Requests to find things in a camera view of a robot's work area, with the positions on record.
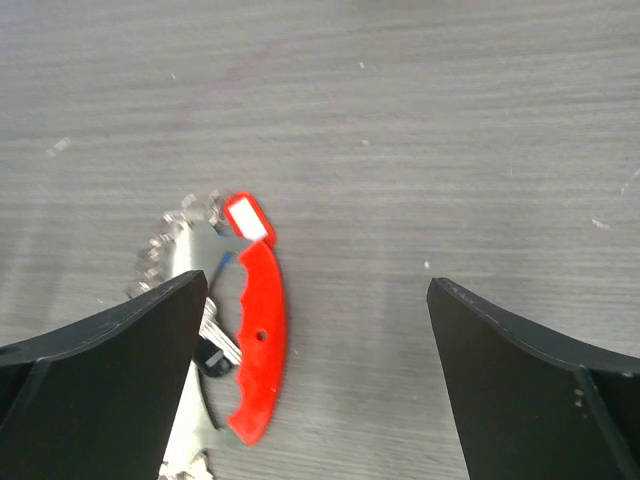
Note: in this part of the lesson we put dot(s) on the red plastic handle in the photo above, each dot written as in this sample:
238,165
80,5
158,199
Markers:
262,339

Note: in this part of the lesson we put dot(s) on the black capped key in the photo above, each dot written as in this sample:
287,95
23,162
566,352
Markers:
216,353

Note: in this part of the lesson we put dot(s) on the blue capped key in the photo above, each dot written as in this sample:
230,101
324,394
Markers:
225,252

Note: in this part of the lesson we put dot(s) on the red key tag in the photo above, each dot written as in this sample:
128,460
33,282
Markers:
247,218

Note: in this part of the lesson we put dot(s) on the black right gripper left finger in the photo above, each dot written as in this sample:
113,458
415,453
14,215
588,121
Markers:
88,400

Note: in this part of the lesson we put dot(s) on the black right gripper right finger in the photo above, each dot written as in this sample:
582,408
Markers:
529,402

